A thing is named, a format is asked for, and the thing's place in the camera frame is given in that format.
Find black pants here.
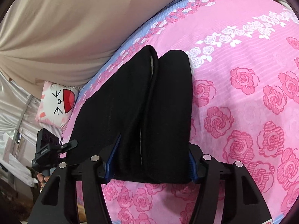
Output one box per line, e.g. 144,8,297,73
67,46,193,184

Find left hand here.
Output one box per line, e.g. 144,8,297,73
37,173,50,192

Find white cartoon-face pillow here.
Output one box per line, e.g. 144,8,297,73
36,81,80,129

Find silver satin curtain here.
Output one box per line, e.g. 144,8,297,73
1,73,62,187

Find beige duvet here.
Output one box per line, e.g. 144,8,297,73
1,0,173,98

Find pink rose-print bedsheet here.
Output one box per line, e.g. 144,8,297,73
63,0,298,223

